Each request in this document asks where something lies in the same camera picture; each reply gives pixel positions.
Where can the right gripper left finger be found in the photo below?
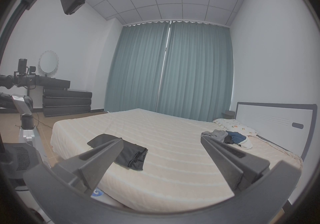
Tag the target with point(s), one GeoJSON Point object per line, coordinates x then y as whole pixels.
{"type": "Point", "coordinates": [92, 165]}

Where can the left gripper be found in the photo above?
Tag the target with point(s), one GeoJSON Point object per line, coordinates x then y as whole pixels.
{"type": "Point", "coordinates": [30, 79]}

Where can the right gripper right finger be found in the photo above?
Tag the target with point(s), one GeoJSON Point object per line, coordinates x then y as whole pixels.
{"type": "Point", "coordinates": [232, 165]}

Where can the black T-shirt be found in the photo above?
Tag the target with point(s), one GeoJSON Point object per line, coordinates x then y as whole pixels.
{"type": "Point", "coordinates": [130, 154]}

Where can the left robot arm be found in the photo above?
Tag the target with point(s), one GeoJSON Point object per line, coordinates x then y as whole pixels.
{"type": "Point", "coordinates": [6, 81]}

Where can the pile of clothes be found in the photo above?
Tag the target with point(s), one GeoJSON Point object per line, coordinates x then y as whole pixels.
{"type": "Point", "coordinates": [220, 134]}

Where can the bed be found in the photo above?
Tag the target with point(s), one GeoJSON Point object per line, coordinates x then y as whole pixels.
{"type": "Point", "coordinates": [175, 142]}

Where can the round white mirror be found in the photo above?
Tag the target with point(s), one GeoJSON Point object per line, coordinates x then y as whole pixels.
{"type": "Point", "coordinates": [48, 62]}

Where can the white printed pillow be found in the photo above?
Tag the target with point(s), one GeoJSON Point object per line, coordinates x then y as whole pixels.
{"type": "Point", "coordinates": [235, 125]}

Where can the dark grey chest of drawers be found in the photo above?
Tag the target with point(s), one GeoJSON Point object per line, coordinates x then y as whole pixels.
{"type": "Point", "coordinates": [67, 102]}

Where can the grey bedside table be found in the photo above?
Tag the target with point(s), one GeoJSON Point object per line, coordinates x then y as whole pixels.
{"type": "Point", "coordinates": [228, 114]}

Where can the blue-green curtain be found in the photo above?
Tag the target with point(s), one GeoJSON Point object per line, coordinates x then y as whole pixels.
{"type": "Point", "coordinates": [197, 67]}
{"type": "Point", "coordinates": [137, 67]}

